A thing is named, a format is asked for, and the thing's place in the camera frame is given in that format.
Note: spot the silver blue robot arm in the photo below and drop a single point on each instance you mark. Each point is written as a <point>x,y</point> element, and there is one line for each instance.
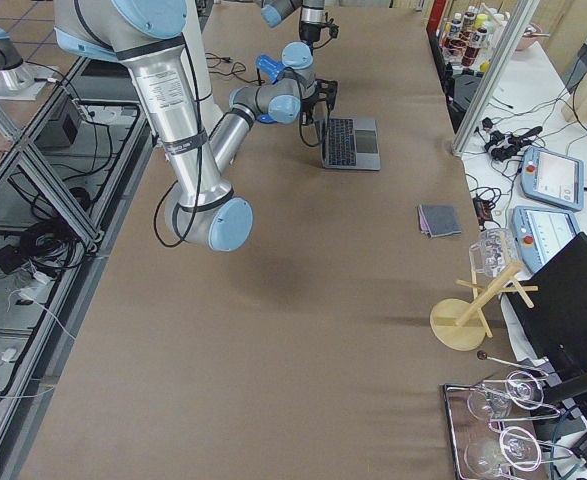
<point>315,27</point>
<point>160,44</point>

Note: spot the upper wine glass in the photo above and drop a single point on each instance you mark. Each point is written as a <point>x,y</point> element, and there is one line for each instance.
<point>494,399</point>

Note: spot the rack of sauce bottles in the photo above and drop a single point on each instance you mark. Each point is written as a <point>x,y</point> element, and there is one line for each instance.
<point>467,38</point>

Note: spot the clear glass mug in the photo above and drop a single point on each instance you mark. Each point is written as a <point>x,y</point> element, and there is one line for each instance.
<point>495,249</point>

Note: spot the metal wine glass rack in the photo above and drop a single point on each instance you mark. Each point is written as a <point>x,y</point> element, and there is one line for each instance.
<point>463,428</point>

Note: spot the black power box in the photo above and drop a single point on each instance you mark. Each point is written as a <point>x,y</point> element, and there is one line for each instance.
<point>61,130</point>

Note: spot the grey laptop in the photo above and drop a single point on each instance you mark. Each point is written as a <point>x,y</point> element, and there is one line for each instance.
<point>349,143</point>

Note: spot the black monitor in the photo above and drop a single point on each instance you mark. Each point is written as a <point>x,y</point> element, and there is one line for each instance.
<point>556,326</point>

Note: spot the aluminium frame post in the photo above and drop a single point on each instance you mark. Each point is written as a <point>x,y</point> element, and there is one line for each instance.
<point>505,48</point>

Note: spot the teach pendant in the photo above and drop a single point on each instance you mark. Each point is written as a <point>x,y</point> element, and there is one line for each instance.
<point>540,233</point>
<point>553,178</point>

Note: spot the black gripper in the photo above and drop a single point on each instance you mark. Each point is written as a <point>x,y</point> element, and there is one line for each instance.
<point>327,92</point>

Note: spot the teach pendant lower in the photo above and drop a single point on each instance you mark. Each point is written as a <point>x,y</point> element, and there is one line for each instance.
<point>540,233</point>

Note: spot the lower wine glass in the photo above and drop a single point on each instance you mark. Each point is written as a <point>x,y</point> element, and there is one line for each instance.
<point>507,455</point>

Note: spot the grey folded felt cloth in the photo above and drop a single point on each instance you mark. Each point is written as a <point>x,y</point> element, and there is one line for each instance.
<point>438,220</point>

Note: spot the wooden mug tree stand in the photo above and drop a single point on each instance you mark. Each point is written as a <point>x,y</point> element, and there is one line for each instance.
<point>462,325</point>

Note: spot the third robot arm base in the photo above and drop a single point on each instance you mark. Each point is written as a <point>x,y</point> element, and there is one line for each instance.
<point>18,80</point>

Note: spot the teach pendant upper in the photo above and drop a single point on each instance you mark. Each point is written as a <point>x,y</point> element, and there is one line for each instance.
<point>553,178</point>

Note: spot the blue desk lamp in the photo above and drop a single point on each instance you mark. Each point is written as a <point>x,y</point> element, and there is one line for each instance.
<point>271,67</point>

